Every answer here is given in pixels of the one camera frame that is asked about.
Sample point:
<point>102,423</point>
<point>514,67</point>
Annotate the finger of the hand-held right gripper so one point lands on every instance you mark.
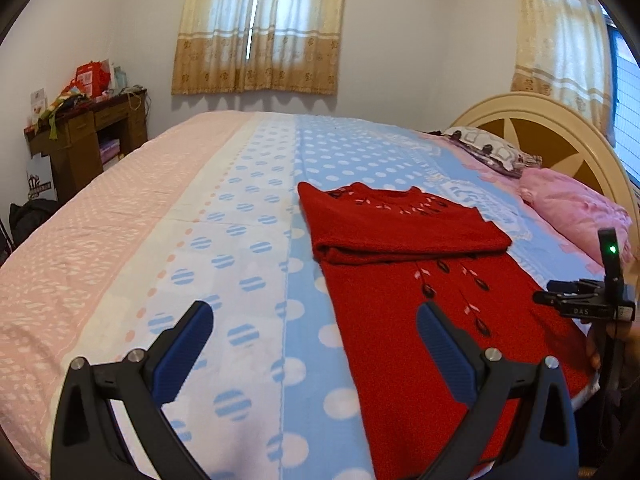
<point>565,304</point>
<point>575,286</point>

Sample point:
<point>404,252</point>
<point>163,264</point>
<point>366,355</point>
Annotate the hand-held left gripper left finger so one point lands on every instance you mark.
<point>182,355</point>

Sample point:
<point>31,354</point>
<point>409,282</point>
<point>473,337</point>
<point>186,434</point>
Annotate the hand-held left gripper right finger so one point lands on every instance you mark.
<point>445,355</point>

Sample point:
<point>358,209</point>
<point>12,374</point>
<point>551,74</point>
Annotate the red knitted sweater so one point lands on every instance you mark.
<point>400,240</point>

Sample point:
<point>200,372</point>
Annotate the person's right hand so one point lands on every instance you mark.
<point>592,355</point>

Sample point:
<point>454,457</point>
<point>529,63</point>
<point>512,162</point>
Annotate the pink quilt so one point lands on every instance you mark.
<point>570,205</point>

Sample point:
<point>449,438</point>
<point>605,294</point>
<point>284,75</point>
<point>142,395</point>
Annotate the large side window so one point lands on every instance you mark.
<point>627,100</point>

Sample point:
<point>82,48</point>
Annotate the patterned grey pillow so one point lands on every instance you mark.
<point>480,142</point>

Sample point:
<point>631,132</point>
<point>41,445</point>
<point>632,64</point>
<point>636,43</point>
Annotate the cream wooden bed headboard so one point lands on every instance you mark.
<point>530,105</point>

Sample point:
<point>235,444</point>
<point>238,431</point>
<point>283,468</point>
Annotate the black bag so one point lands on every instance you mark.
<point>32,215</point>

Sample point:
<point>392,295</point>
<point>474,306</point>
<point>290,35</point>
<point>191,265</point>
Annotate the pink box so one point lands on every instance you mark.
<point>110,150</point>

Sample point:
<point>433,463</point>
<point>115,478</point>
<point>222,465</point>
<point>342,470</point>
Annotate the brown wooden desk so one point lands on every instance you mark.
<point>70,160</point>

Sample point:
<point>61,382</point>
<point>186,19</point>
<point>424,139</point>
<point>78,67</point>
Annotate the white paper bag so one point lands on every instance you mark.
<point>40,180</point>

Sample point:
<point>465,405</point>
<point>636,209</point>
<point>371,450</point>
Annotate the yellow long window curtain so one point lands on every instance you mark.
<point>555,35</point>

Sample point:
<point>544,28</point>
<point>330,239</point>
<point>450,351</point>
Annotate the colourful striped cloth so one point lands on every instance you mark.
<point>62,100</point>

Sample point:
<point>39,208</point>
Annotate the clear bottle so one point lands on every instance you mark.
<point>120,77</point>

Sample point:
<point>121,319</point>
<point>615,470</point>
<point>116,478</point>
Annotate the white printed card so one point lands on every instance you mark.
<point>38,105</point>

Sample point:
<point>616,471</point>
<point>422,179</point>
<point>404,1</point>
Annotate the red gift bag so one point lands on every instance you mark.
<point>92,77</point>

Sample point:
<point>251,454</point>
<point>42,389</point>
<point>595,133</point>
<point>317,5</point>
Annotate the yellow short window curtain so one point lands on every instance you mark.
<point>225,60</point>

